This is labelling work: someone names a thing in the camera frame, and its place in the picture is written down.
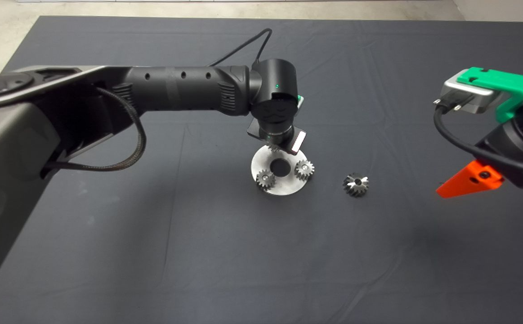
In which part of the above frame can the green right camera mount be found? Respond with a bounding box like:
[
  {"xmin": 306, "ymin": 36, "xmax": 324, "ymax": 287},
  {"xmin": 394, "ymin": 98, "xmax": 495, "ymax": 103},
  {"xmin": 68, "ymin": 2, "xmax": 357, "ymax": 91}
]
[{"xmin": 456, "ymin": 67, "xmax": 523, "ymax": 123}]

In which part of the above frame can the black braided cable sleeve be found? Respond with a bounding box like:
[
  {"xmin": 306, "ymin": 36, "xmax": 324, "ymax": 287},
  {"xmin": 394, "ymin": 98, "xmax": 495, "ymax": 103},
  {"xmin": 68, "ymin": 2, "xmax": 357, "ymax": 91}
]
[{"xmin": 41, "ymin": 87, "xmax": 147, "ymax": 178}]

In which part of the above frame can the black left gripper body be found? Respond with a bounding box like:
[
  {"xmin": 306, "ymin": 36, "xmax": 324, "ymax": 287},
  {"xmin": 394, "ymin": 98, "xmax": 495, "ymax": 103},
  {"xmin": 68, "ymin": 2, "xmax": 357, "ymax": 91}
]
[{"xmin": 247, "ymin": 118, "xmax": 307, "ymax": 155}]

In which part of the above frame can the silver right camera box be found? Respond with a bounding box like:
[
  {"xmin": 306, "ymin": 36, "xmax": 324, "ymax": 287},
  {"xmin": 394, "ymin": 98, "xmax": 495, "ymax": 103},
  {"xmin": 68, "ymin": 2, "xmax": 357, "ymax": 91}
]
[{"xmin": 441, "ymin": 76, "xmax": 502, "ymax": 114}]

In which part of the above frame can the black left camera cable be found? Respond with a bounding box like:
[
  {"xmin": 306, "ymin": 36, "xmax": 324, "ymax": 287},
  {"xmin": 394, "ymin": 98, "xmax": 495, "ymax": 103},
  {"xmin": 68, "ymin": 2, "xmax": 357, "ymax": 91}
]
[{"xmin": 210, "ymin": 28, "xmax": 273, "ymax": 67}]

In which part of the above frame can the dark grey table cloth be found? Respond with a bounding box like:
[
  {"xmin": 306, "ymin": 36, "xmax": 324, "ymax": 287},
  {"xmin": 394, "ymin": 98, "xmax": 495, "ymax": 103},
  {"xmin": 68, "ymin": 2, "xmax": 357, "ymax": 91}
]
[{"xmin": 0, "ymin": 16, "xmax": 523, "ymax": 324}]

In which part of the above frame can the large steel gear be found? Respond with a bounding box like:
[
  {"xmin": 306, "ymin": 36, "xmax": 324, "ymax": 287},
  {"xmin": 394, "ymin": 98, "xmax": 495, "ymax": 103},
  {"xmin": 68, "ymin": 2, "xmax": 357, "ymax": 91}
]
[{"xmin": 343, "ymin": 172, "xmax": 370, "ymax": 198}]

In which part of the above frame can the round metal plate with hole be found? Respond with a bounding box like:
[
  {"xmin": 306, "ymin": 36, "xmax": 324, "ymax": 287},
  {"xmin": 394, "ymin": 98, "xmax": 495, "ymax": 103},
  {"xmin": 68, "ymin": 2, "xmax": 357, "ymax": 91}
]
[{"xmin": 250, "ymin": 145, "xmax": 312, "ymax": 196}]

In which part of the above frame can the black right camera cable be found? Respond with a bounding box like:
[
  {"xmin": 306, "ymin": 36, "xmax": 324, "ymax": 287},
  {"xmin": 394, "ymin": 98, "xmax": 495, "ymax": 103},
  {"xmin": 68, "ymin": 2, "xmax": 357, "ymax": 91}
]
[{"xmin": 433, "ymin": 95, "xmax": 523, "ymax": 177}]

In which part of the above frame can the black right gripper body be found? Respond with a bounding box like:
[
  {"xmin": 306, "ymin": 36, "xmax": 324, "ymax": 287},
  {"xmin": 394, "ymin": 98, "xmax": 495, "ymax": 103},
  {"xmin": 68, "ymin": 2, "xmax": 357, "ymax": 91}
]
[{"xmin": 475, "ymin": 124, "xmax": 523, "ymax": 189}]

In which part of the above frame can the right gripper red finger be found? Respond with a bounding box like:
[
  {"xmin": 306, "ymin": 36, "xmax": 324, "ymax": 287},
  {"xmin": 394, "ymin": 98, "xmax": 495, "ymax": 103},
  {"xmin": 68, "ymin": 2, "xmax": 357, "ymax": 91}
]
[{"xmin": 436, "ymin": 160, "xmax": 505, "ymax": 198}]

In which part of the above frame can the black camera cable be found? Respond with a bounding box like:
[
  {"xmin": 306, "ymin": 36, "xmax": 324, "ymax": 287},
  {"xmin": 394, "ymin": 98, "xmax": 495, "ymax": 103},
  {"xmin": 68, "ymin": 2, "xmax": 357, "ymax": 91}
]
[
  {"xmin": 210, "ymin": 28, "xmax": 273, "ymax": 67},
  {"xmin": 433, "ymin": 95, "xmax": 523, "ymax": 177}
]

